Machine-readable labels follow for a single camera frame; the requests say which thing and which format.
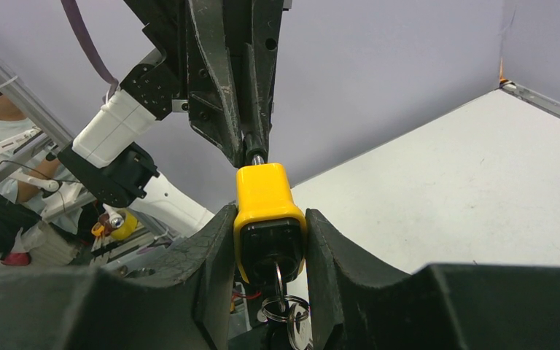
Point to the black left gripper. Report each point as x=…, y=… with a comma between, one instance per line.
x=216, y=60

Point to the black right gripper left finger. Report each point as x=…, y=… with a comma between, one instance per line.
x=183, y=304

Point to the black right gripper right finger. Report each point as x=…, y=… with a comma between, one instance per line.
x=361, y=302

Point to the yellow Opel padlock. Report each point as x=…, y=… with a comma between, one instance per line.
x=270, y=233

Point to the silver key bunch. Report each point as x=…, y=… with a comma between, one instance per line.
x=289, y=315

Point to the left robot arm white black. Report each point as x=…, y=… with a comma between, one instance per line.
x=105, y=157

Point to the person in background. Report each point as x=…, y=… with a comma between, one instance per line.
x=12, y=122

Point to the aluminium frame rail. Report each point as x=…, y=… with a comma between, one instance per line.
x=13, y=121

